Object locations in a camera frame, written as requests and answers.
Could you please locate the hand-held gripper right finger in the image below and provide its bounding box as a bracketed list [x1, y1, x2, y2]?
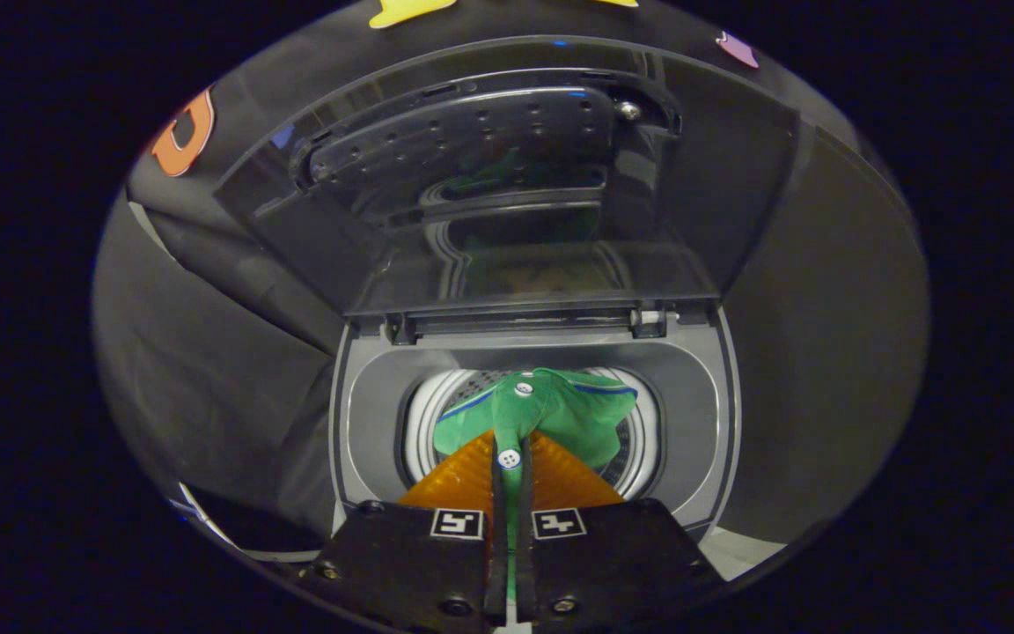
[516, 430, 728, 626]

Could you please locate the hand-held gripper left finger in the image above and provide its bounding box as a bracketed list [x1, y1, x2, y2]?
[300, 430, 508, 628]

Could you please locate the green polo shirt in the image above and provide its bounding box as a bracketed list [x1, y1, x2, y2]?
[432, 368, 640, 600]

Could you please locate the grey washing machine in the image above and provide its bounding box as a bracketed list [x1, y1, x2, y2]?
[328, 308, 741, 564]

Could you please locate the dark washing machine lid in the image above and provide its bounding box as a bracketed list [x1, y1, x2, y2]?
[212, 35, 803, 344]

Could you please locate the black backdrop cloth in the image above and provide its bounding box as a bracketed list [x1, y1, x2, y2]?
[93, 0, 930, 564]

